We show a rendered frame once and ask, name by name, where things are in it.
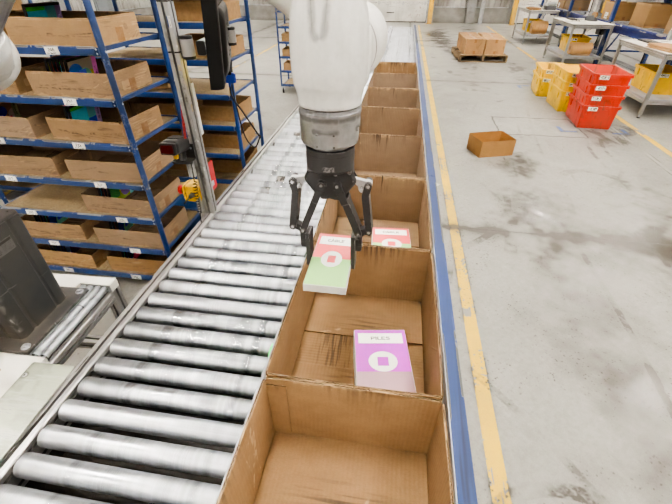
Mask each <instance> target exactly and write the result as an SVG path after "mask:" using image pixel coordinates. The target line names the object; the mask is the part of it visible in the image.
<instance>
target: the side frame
mask: <svg viewBox="0 0 672 504"><path fill-rule="evenodd" d="M413 31H415V42H416V53H417V64H418V74H419V85H420V96H421V107H422V118H423V129H424V140H425V151H426V162H427V173H428V183H429V194H430V205H431V216H432V227H433V238H434V249H435V260H436V271H437V282H438V292H439V303H440V314H441V325H442V336H443V347H444V358H445V369H446V380H447V391H448V401H449V412H450V423H451V434H452V445H453V456H454V467H455V478H456V489H457V500H458V504H478V500H477V493H476V485H475V477H474V469H473V462H472V454H471V446H470V439H469V431H468V423H467V415H466V408H465V400H464V392H463V385H462V377H461V369H460V361H459V354H458V346H457V338H456V330H455V323H454V315H453V307H452V300H451V292H450V284H449V276H448V269H447V261H446V253H445V245H444V238H443V230H442V222H441V215H440V207H439V199H438V191H437V184H436V176H435V168H434V160H433V153H432V145H431V137H430V130H429V122H428V114H427V106H426V99H425V91H424V83H423V76H422V68H421V60H420V52H419V45H418V37H417V29H416V25H414V30H413Z"/></svg>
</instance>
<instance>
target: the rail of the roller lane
mask: <svg viewBox="0 0 672 504"><path fill-rule="evenodd" d="M298 108H299V103H298V105H297V106H296V107H295V108H294V109H293V110H292V112H291V113H290V114H289V115H288V116H287V118H286V119H285V120H284V121H283V122H282V124H281V125H280V126H279V127H278V128H277V129H276V131H275V132H274V133H273V134H272V135H271V137H270V138H269V139H268V140H267V141H266V142H265V144H264V145H263V146H262V147H261V148H260V150H259V151H258V152H257V153H256V154H255V156H254V157H253V158H252V159H251V160H250V161H249V163H248V164H247V165H246V166H245V167H244V169H243V170H242V171H241V172H240V173H239V175H238V176H237V177H236V178H235V179H234V180H233V182H232V183H231V184H230V185H229V186H228V188H227V189H226V190H225V191H224V192H223V194H222V195H221V196H220V197H219V198H218V199H217V201H216V205H217V211H216V212H220V209H221V206H222V205H226V204H225V203H226V200H227V198H231V195H232V192H233V191H236V189H237V186H238V185H240V184H241V181H242V180H243V179H245V178H246V175H247V174H249V173H250V170H251V169H253V168H254V165H255V164H257V163H258V160H259V159H261V157H262V155H263V154H265V151H266V150H268V148H269V146H271V144H272V142H274V141H275V139H277V137H278V135H280V132H282V131H283V129H284V128H285V127H286V125H288V122H290V120H291V119H292V118H293V116H295V114H297V111H299V110H298ZM216 212H215V213H216ZM215 213H214V214H212V213H210V212H209V213H206V214H205V215H204V216H203V217H202V218H201V220H202V223H201V221H199V222H198V223H197V224H196V226H195V227H194V228H193V229H192V230H191V231H190V233H189V234H188V235H187V236H186V237H185V239H184V240H183V241H182V242H181V243H180V245H179V246H178V247H177V248H176V249H175V250H174V252H173V253H172V254H171V255H170V256H169V258H168V259H167V260H166V261H165V262H164V264H163V265H162V266H161V267H160V268H159V269H158V271H157V272H156V273H155V274H154V276H153V278H152V279H151V281H150V282H148V283H147V284H146V285H145V286H144V287H143V288H142V290H141V291H140V292H139V293H138V294H137V296H136V297H135V298H134V299H133V300H132V301H131V303H130V304H129V305H128V306H127V307H126V309H125V310H124V311H123V312H122V313H121V315H120V316H119V317H118V318H117V319H116V320H115V322H114V323H113V324H112V325H111V326H110V328H109V329H108V330H107V331H106V332H105V333H104V335H103V336H102V337H101V338H100V339H99V341H98V342H97V343H96V344H95V345H94V347H93V348H92V349H91V350H90V351H89V352H88V354H87V355H86V356H85V357H84V358H83V360H82V361H81V362H80V363H79V364H78V366H77V367H76V368H75V369H74V370H73V371H72V373H71V374H70V375H69V376H68V377H67V379H66V380H65V381H64V382H63V383H62V385H61V386H60V387H59V388H58V389H57V391H56V392H55V393H54V394H53V396H52V397H51V398H50V399H49V401H48V402H47V403H46V404H45V406H44V407H43V408H42V409H41V411H40V412H39V413H38V414H37V416H36V417H35V418H34V419H33V421H32V422H31V423H30V425H29V426H28V427H27V428H26V430H25V431H24V432H23V433H22V435H21V436H20V437H19V438H18V440H17V441H16V442H15V443H14V445H13V446H12V447H11V448H10V450H9V451H8V452H7V453H6V455H5V456H4V457H3V458H2V460H1V461H0V485H2V484H12V485H17V486H22V487H25V486H26V484H27V483H28V481H29V480H26V479H20V478H16V477H15V476H14V475H13V467H14V465H15V463H16V461H17V460H18V459H19V457H20V456H22V455H23V454H25V453H27V452H35V453H40V454H46V455H49V453H50V452H51V451H52V449H47V448H41V447H39V446H38V445H37V437H38V435H39V433H40V431H41V430H42V429H43V428H44V427H45V426H46V425H49V424H57V425H63V426H69V427H70V425H71V424H72V423H73V422H68V421H62V420H60V419H59V417H58V412H59V409H60V407H61V405H62V404H63V403H64V402H65V401H66V400H68V399H77V400H83V401H89V400H90V399H91V398H86V397H81V396H79V395H78V393H77V388H78V385H79V383H80V381H81V380H82V379H83V378H85V377H88V376H90V377H97V378H104V379H105V378H106V377H107V376H100V375H97V374H96V373H95V371H94V367H95V364H96V362H97V360H98V359H99V358H100V357H103V356H107V357H114V358H121V357H119V356H113V355H111V353H110V345H111V343H112V341H113V340H114V339H116V338H124V339H130V338H126V337H125V336H124V328H125V325H126V324H127V323H128V322H131V321H134V322H139V321H138V320H137V318H136V314H137V311H138V309H139V308H140V307H142V306H148V307H150V306H149V305H148V298H149V296H150V294H151V293H153V292H158V293H160V292H159V284H160V282H161V281H162V280H164V279H167V280H169V276H168V275H169V271H170V269H171V268H174V267H175V268H178V260H179V258H180V257H182V256H183V257H186V250H187V248H188V247H190V246H194V240H195V238H196V237H201V232H202V229H203V228H208V227H207V226H208V223H209V221H210V220H214V219H213V218H214V216H215Z"/></svg>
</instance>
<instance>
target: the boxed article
mask: <svg viewBox="0 0 672 504"><path fill-rule="evenodd" d="M350 250H351V236H347V235H336V234H324V233H320V235H319V238H318V241H317V244H316V247H315V250H314V253H313V256H312V258H311V261H310V264H309V267H308V270H307V273H306V276H305V279H304V282H303V291H312V292H321V293H331V294H340V295H346V291H347V286H348V281H349V276H350V271H351V265H350Z"/></svg>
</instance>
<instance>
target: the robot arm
mask: <svg viewBox="0 0 672 504"><path fill-rule="evenodd" d="M265 1H266V2H268V3H269V4H271V5H272V6H274V7H275V8H277V9H278V10H280V11H281V12H282V13H284V14H285V15H286V16H287V17H288V18H289V19H290V20H289V47H290V61H291V71H292V78H293V83H294V86H295V89H296V92H297V96H298V102H299V108H298V110H299V115H300V132H301V140H302V142H303V143H304V144H305V145H306V158H307V171H306V173H305V174H298V173H296V172H295V173H293V174H292V176H291V177H290V179H289V185H290V188H291V191H292V193H291V208H290V224H289V227H290V228H291V229H293V230H294V229H297V230H299V231H300V237H301V245H302V246H303V247H306V257H307V265H309V264H310V261H311V258H312V256H313V253H314V241H313V226H312V225H309V223H310V221H311V219H312V216H313V214H314V211H315V209H316V206H317V204H318V202H319V199H320V197H321V199H329V198H330V199H334V200H339V201H340V204H341V206H343V209H344V211H345V213H346V216H347V218H348V220H349V223H350V225H351V228H352V234H351V250H350V265H351V269H355V264H356V251H361V249H362V239H363V236H364V235H367V236H370V235H372V231H373V217H372V206H371V195H370V192H371V188H372V183H373V179H372V178H371V177H367V178H366V179H364V178H360V177H357V174H356V173H355V170H354V159H355V144H356V143H357V141H358V137H359V126H360V116H361V99H362V94H363V90H364V87H365V85H366V84H367V82H368V79H369V74H370V73H371V72H372V71H373V70H374V69H375V68H376V66H377V65H378V64H379V62H380V61H381V59H382V57H383V55H384V52H385V49H386V46H387V40H388V31H387V25H386V22H385V19H384V17H383V15H382V13H381V12H380V10H379V9H378V8H377V7H376V6H374V5H373V4H371V3H370V2H367V1H366V0H265ZM14 2H15V0H0V91H2V90H4V89H6V88H8V87H9V86H10V85H11V84H12V83H13V82H14V81H15V80H16V78H17V77H18V75H19V73H20V70H21V59H20V56H19V53H18V51H17V49H16V47H15V45H14V44H13V42H12V41H11V40H10V39H9V38H8V36H7V35H6V33H5V32H4V30H3V29H4V26H5V24H6V22H7V19H8V17H9V14H10V12H11V10H12V7H13V5H14ZM305 181H306V182H307V184H308V185H309V186H310V187H311V189H312V190H313V191H314V194H313V197H312V199H311V202H310V205H309V207H308V210H307V212H306V215H305V217H304V220H303V221H301V220H299V215H300V203H301V191H302V187H303V185H304V182H305ZM355 184H356V185H357V186H358V190H359V191H360V192H361V193H362V207H363V216H364V225H363V226H362V224H361V221H360V219H359V216H358V214H357V211H356V209H355V206H354V204H353V201H352V199H351V194H350V192H349V191H350V190H351V189H352V187H353V186H354V185H355ZM308 226H309V227H308Z"/></svg>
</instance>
